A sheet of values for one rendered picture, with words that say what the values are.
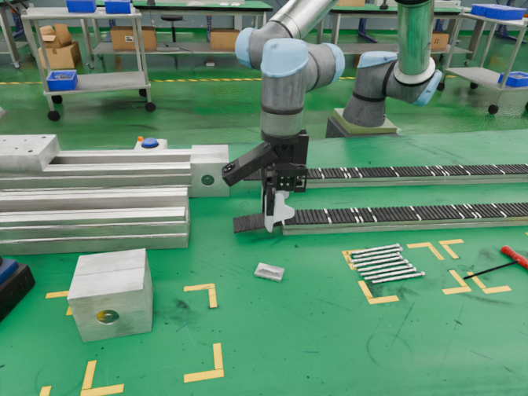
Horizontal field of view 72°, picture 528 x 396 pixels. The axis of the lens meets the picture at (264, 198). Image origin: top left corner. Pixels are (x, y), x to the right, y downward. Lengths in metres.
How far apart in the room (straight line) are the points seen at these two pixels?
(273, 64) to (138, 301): 0.41
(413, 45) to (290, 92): 0.57
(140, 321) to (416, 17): 0.91
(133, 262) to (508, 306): 0.64
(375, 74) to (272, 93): 0.71
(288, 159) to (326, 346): 0.33
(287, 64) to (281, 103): 0.06
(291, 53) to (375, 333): 0.46
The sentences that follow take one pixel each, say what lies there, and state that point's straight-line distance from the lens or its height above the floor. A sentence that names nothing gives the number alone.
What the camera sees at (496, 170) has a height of 0.81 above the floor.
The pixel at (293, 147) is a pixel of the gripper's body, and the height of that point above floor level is 0.98.
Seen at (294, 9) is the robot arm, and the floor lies 1.19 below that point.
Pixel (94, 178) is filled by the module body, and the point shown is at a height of 0.84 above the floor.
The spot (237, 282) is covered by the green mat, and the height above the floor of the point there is 0.78.
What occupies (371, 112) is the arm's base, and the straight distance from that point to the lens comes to 1.34.
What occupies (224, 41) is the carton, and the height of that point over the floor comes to 0.33.
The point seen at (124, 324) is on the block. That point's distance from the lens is 0.62.
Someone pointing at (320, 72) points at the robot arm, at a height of 1.11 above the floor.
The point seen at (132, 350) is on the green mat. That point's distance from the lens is 0.62.
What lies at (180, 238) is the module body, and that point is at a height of 0.81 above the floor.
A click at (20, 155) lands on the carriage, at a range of 0.95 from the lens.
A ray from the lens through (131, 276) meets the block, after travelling 0.59.
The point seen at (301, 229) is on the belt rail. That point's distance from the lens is 0.79.
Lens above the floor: 1.27
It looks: 33 degrees down
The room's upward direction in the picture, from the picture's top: 2 degrees clockwise
